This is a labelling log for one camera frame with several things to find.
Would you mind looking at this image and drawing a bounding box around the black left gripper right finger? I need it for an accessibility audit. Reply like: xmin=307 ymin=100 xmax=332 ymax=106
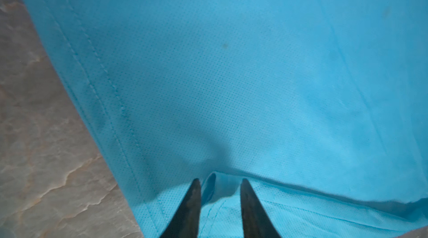
xmin=240 ymin=179 xmax=281 ymax=238

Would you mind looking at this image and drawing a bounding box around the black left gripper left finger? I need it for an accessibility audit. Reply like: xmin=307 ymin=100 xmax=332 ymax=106
xmin=160 ymin=178 xmax=202 ymax=238

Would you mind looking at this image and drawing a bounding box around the teal t-shirt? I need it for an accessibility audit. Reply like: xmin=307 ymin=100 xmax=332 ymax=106
xmin=23 ymin=0 xmax=428 ymax=238

